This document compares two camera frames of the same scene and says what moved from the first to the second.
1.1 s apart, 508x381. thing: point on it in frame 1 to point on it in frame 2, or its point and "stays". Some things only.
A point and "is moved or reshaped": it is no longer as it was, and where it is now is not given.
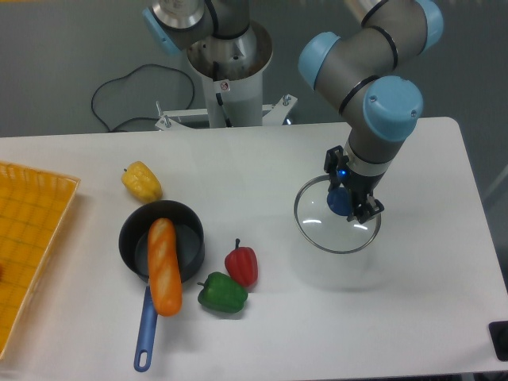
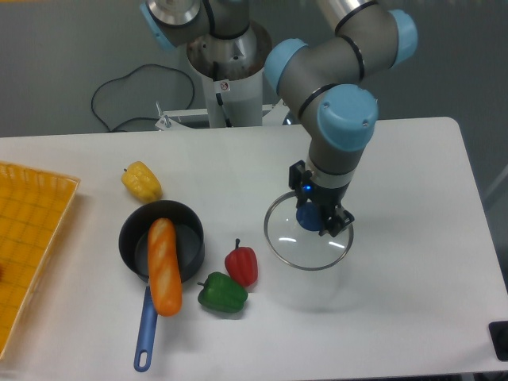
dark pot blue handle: [134, 242] stays
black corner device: [498, 333] stays
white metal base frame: [272, 114] stays
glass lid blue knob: [321, 216] is moved or reshaped
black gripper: [360, 186] to [326, 198]
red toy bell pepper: [241, 263] stays
